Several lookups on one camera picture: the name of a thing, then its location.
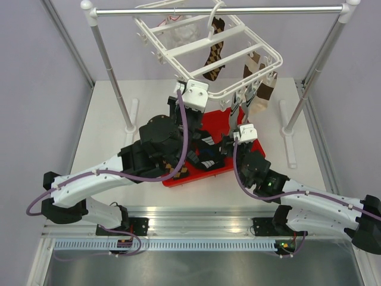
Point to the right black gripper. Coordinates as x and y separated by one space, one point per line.
227 143

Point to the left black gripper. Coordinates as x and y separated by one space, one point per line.
173 102

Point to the black blue sock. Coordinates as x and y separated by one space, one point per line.
202 142
206 161

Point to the grey striped sock front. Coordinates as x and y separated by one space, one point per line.
234 113

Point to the grey striped sock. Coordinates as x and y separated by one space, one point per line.
234 113
249 96

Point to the white clip sock hanger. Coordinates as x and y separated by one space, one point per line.
188 60

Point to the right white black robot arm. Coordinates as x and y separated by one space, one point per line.
302 208

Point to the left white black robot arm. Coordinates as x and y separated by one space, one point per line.
158 155

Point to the red plastic bin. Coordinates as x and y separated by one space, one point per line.
216 123

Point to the grey striped sock back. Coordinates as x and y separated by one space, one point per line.
249 96

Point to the beige brown striped sock right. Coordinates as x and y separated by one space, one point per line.
264 92

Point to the beige brown striped sock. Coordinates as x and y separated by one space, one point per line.
251 64
264 92

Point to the beige brown striped sock left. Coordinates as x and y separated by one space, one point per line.
251 64

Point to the white glove with red trim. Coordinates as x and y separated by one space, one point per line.
179 36

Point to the brown argyle sock hanging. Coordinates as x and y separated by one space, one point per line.
215 51

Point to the metal clothes rack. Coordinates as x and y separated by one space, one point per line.
155 17

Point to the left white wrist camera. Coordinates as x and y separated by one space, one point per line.
194 94

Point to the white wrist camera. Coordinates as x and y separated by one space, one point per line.
194 94
245 133

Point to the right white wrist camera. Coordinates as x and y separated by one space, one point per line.
245 133

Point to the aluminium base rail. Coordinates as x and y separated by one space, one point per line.
192 222

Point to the white slotted cable duct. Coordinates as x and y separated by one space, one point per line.
167 245

